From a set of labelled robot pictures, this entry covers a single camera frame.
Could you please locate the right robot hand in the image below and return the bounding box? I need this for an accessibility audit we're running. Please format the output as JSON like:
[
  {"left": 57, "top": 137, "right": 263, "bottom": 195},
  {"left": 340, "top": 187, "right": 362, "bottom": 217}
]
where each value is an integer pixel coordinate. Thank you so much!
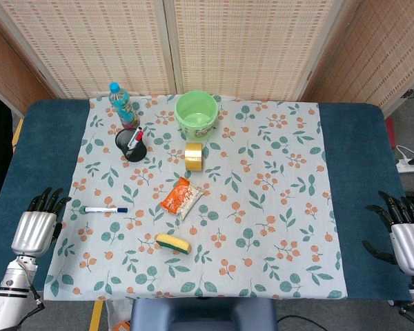
[{"left": 361, "top": 190, "right": 414, "bottom": 276}]

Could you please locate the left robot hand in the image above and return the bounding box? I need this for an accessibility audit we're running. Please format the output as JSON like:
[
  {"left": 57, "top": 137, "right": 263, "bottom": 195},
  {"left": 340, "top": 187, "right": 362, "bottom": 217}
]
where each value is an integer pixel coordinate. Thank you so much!
[{"left": 11, "top": 187, "right": 72, "bottom": 258}]

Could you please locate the blue and white marker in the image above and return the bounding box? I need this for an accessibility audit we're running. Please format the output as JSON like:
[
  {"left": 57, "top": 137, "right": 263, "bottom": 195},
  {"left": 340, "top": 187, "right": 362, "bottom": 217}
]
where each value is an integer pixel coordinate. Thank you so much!
[{"left": 83, "top": 206, "right": 129, "bottom": 214}]

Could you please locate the black mesh pen holder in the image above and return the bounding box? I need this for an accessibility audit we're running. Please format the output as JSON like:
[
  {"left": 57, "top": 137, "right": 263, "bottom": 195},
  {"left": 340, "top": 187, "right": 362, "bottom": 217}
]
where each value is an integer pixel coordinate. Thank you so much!
[{"left": 115, "top": 128, "right": 148, "bottom": 163}]

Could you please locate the red marker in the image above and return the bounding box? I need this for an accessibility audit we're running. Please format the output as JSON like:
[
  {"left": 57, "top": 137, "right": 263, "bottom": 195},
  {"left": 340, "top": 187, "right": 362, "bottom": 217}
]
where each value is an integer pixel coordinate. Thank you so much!
[{"left": 126, "top": 126, "right": 145, "bottom": 150}]

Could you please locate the yellow green sponge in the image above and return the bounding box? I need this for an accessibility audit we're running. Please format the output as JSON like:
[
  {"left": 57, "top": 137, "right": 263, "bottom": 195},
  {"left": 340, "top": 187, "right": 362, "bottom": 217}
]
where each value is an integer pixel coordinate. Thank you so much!
[{"left": 155, "top": 233, "right": 192, "bottom": 255}]

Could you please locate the orange white snack packet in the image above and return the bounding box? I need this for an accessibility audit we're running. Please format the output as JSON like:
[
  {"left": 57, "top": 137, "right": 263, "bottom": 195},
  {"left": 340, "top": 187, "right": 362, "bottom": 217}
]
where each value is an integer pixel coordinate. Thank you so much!
[{"left": 159, "top": 177, "right": 205, "bottom": 221}]

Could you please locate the plastic drink bottle blue cap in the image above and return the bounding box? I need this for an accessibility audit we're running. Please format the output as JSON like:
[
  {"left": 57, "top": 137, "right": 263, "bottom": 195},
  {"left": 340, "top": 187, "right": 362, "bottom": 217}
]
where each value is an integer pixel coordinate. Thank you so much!
[{"left": 108, "top": 81, "right": 141, "bottom": 130}]

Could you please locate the floral tablecloth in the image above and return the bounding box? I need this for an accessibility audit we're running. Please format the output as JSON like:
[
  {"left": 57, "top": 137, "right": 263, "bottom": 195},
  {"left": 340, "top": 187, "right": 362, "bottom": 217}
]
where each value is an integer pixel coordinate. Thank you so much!
[{"left": 43, "top": 94, "right": 348, "bottom": 300}]

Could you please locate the yellow tape roll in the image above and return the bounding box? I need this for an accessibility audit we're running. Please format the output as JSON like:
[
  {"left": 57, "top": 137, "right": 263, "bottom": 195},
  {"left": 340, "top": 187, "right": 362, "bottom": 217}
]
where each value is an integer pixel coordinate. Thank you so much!
[{"left": 184, "top": 141, "right": 205, "bottom": 172}]

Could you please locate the green plastic bucket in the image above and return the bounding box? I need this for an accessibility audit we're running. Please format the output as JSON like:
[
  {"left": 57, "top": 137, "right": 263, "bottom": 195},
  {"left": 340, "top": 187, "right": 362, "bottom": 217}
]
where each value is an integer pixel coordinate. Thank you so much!
[{"left": 174, "top": 90, "right": 219, "bottom": 141}]

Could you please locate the folding screen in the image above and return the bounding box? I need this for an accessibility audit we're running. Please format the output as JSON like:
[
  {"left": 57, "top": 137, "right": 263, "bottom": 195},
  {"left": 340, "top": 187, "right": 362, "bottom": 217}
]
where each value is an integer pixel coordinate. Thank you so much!
[{"left": 0, "top": 0, "right": 414, "bottom": 114}]

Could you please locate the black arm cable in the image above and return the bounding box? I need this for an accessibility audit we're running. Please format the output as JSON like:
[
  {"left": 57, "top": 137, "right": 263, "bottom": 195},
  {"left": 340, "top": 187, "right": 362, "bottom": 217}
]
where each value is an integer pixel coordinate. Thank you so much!
[{"left": 16, "top": 258, "right": 46, "bottom": 325}]

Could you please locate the white power cable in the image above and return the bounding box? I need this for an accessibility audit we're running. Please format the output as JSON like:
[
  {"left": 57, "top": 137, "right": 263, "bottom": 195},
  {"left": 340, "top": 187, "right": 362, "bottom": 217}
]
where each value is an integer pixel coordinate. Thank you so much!
[{"left": 395, "top": 144, "right": 414, "bottom": 163}]

